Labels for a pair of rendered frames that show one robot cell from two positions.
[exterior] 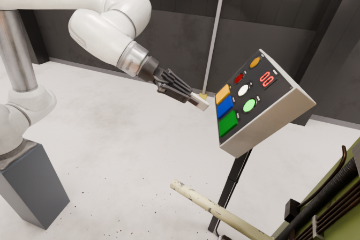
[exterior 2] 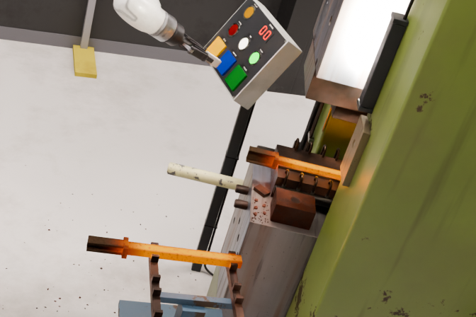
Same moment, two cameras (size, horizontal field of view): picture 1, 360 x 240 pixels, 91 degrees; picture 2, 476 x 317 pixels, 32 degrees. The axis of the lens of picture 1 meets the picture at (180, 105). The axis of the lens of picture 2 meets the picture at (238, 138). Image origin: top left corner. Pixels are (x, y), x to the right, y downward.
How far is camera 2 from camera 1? 229 cm
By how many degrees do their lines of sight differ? 29
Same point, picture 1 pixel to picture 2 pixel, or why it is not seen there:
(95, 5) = not seen: outside the picture
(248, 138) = (257, 86)
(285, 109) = (282, 58)
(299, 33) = not seen: outside the picture
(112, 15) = not seen: outside the picture
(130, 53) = (168, 23)
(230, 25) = not seen: outside the picture
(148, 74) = (178, 39)
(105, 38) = (154, 13)
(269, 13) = not seen: outside the picture
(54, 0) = not seen: outside the picture
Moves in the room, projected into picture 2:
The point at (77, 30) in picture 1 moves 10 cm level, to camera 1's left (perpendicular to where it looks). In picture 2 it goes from (133, 9) to (102, 8)
